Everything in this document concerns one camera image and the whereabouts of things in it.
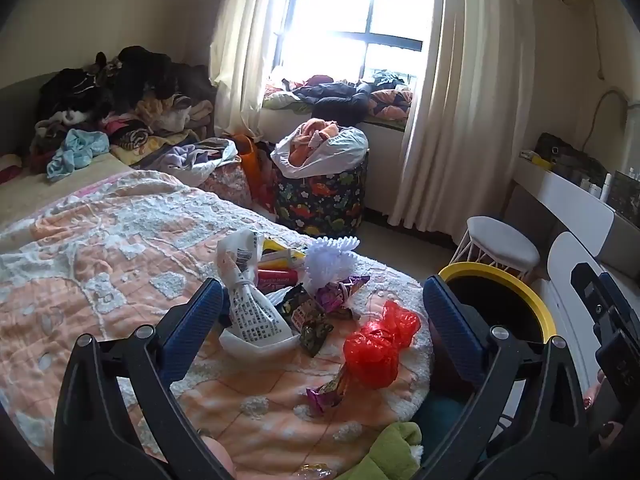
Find person's left hand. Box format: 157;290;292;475
197;427;336;480

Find dark bag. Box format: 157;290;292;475
535;132;608;183

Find light blue cloth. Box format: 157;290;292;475
46;129;111;182

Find yellow rimmed black bin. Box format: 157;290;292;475
431;261;557;391

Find purple candy wrapper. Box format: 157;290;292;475
315;275;372;318
306;362;351;418

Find white vanity desk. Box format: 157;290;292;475
511;157;640;286

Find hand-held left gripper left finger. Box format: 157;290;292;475
52;277;236;480

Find cream curtain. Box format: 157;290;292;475
209;0;296;141
387;0;536;251

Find person's teal trouser leg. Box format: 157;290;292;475
412;390;488;466

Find yellow box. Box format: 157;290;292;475
520;150;556;170

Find dark snack packet green print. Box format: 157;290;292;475
275;284;335;358

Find dinosaur print laundry basket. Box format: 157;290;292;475
272;152;370;238

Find orange white tufted blanket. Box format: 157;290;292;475
0;170;433;480

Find pile of dark clothes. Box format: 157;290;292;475
30;46;216;161

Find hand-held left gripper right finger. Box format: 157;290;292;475
422;275;591;480

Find orange clothes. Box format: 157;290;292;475
287;117;341;166

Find white plastic bag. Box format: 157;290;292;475
270;126;370;178

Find red cylindrical packet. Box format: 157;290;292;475
256;268;301;288

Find white round stool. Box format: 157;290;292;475
449;216;542;283

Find white foam fruit net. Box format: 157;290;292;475
302;235;361;293

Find beige bed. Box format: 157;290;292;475
0;72;221;233

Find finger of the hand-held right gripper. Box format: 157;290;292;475
597;272;640;321
570;261;608;331

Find orange bag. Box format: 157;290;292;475
231;133;263;201

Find red plastic bag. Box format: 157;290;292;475
343;300;422;388

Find person's right hand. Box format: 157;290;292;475
581;367;628;456

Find dark organiser box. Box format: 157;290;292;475
607;170;640;216

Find white printed plastic packet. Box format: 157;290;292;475
216;229;301;361

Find person's left forearm green sleeve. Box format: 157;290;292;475
350;421;423;480

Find heap of clothes on windowsill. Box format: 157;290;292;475
262;69;418;122

